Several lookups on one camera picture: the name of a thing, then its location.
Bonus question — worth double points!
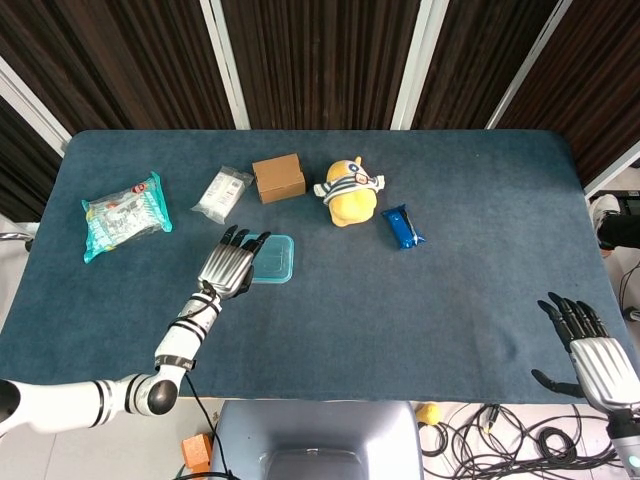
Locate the orange block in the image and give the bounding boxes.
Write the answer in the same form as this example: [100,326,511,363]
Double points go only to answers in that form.
[180,433,214,474]

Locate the brown cardboard box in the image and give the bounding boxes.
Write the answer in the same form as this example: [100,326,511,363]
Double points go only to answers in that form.
[251,153,307,205]

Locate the white item in clear bag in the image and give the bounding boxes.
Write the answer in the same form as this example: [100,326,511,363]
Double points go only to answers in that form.
[190,166,255,225]

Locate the blue table cloth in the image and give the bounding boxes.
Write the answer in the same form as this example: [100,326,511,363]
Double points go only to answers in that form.
[0,129,640,404]

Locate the black floor cable tangle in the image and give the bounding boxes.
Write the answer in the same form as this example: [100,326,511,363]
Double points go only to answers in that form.
[419,402,619,476]

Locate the yellow ball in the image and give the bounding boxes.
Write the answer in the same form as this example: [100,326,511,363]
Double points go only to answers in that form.
[416,402,444,427]

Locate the translucent blue plastic lid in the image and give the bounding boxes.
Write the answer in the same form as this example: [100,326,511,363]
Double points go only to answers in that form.
[249,233,295,285]

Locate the yellow plush toy striped shirt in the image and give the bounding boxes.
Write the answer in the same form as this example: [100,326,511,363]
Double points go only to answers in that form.
[313,156,387,229]

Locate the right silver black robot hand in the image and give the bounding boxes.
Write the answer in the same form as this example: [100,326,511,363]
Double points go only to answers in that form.
[530,292,640,414]

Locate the grey robot torso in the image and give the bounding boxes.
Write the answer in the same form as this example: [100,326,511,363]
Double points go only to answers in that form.
[212,399,426,480]

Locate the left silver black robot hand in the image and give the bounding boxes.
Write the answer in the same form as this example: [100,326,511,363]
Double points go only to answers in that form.
[197,225,272,301]

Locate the teal wet wipes pack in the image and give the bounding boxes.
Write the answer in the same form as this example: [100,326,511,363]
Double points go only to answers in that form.
[81,171,174,265]

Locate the brown partition panel white frame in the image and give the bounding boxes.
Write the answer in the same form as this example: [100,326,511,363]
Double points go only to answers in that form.
[199,0,436,132]
[390,0,574,132]
[0,54,74,224]
[485,0,640,199]
[0,0,251,136]

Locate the white shoe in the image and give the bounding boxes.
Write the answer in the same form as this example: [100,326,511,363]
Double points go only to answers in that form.
[589,193,622,236]

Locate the blue snack packet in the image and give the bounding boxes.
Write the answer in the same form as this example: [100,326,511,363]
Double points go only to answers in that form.
[381,203,428,250]

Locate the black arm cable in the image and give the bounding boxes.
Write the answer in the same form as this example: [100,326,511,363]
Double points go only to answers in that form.
[174,373,234,480]

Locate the silver chair frame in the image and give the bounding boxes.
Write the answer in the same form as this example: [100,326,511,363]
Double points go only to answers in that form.
[0,229,35,253]

